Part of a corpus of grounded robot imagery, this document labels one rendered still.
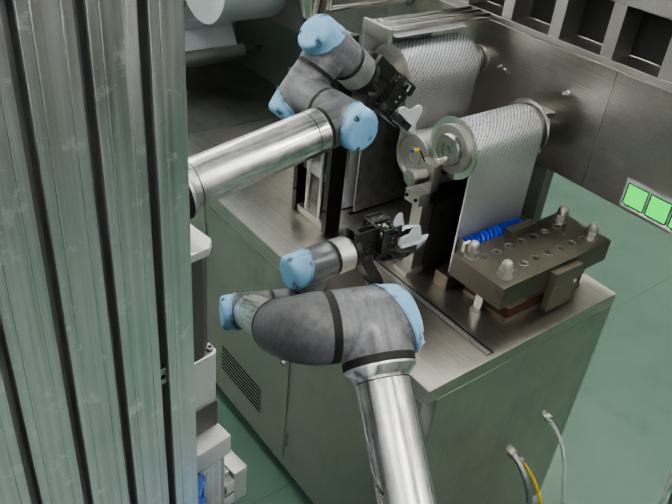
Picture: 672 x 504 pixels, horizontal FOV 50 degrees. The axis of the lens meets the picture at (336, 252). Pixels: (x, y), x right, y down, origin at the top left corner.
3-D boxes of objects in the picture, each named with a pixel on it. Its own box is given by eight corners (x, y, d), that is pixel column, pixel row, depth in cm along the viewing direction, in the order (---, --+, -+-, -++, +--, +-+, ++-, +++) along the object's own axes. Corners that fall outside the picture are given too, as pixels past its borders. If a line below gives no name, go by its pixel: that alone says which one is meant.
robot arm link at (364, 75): (348, 86, 132) (322, 71, 137) (361, 98, 135) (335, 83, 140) (372, 51, 131) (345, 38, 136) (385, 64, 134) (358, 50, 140)
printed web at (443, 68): (352, 211, 207) (373, 35, 178) (413, 192, 219) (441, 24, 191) (447, 282, 182) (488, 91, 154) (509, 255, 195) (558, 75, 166)
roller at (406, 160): (392, 168, 185) (399, 124, 178) (463, 147, 199) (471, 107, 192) (424, 188, 177) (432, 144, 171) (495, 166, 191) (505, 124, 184)
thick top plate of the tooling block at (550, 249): (449, 274, 174) (453, 253, 170) (555, 230, 195) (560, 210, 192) (498, 310, 164) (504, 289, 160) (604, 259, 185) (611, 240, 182)
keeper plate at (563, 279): (539, 307, 176) (550, 271, 170) (564, 294, 181) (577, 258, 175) (547, 313, 174) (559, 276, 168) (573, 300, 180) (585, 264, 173)
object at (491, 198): (453, 243, 176) (468, 176, 166) (517, 218, 189) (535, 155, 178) (455, 244, 176) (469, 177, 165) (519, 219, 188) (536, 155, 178)
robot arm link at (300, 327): (265, 380, 105) (220, 339, 152) (337, 370, 108) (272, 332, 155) (258, 300, 104) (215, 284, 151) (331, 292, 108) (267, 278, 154)
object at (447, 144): (458, 137, 161) (457, 169, 164) (465, 135, 162) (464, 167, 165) (435, 131, 167) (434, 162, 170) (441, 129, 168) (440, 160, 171)
